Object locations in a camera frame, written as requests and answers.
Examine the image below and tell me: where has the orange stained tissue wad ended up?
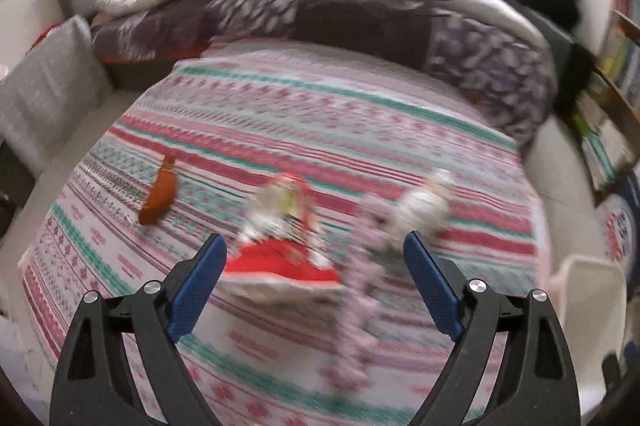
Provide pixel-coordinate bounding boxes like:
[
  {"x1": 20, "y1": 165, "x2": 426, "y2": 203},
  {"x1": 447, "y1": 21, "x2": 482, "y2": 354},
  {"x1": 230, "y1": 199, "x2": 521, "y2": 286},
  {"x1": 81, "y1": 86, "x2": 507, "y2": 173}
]
[{"x1": 388, "y1": 169, "x2": 454, "y2": 244}]

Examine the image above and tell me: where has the red white carton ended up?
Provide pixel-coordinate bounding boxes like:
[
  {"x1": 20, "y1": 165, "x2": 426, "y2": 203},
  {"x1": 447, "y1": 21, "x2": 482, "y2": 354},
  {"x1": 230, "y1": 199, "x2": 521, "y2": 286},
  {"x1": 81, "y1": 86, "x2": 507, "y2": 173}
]
[{"x1": 219, "y1": 238, "x2": 343, "y2": 305}]

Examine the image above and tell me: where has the red snack wrapper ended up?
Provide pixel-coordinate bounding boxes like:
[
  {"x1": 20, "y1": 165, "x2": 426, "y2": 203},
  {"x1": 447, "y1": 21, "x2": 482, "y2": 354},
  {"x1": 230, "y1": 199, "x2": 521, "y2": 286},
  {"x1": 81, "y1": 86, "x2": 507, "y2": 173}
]
[{"x1": 236, "y1": 173, "x2": 326, "y2": 251}]

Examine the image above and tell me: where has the white plastic trash bin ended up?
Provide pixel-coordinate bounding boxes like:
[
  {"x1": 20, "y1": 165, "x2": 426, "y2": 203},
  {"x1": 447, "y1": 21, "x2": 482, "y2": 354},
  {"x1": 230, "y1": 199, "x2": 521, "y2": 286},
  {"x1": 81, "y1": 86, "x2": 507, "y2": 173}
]
[{"x1": 548, "y1": 255, "x2": 627, "y2": 390}]

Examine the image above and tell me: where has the lower Ganten water box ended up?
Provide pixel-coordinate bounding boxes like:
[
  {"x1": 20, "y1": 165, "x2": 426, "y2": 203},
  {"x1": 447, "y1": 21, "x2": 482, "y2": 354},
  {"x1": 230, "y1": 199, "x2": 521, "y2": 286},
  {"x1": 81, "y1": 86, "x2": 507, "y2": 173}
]
[{"x1": 597, "y1": 167, "x2": 640, "y2": 294}]

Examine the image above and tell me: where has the orange peel strip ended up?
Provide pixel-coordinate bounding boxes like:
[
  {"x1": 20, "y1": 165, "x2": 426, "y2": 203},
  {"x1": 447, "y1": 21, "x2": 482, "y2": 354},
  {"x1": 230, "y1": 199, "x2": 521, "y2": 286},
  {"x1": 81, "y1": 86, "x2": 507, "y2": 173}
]
[{"x1": 138, "y1": 155, "x2": 178, "y2": 225}]

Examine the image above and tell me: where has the stack of books on floor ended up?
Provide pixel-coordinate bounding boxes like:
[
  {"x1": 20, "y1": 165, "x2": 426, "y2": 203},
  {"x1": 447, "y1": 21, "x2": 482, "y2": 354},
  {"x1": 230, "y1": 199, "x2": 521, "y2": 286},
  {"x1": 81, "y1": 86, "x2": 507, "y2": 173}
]
[{"x1": 572, "y1": 107, "x2": 634, "y2": 192}]

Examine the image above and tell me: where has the grey pillow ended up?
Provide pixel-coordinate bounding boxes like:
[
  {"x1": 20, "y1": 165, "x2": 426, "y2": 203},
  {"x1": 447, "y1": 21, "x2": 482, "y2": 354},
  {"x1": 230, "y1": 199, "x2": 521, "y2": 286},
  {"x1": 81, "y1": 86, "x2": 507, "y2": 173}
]
[{"x1": 1, "y1": 15, "x2": 113, "y2": 178}]

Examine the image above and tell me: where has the striped patterned bed sheet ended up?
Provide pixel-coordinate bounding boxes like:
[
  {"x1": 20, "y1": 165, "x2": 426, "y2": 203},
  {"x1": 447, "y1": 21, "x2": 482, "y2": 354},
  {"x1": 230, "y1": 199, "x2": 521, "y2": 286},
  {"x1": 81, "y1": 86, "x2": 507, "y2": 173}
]
[{"x1": 22, "y1": 42, "x2": 548, "y2": 425}]

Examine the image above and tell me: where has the wooden bookshelf with books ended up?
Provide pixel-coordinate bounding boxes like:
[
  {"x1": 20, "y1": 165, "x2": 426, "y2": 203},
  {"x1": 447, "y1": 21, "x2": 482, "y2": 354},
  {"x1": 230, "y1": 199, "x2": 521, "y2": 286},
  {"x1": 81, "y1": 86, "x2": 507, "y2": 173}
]
[{"x1": 596, "y1": 10, "x2": 639, "y2": 140}]

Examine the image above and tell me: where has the purple grey patterned quilt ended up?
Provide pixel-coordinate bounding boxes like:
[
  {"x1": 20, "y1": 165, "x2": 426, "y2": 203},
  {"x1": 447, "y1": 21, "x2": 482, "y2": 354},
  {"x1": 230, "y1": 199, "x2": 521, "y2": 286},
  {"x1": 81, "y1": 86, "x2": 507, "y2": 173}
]
[{"x1": 91, "y1": 0, "x2": 558, "y2": 147}]

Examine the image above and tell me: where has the black storage bench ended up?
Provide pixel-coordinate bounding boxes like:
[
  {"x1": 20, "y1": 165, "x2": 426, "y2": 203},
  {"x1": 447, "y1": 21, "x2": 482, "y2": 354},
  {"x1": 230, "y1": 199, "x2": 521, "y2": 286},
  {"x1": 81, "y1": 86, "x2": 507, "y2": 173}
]
[{"x1": 518, "y1": 5, "x2": 574, "y2": 76}]

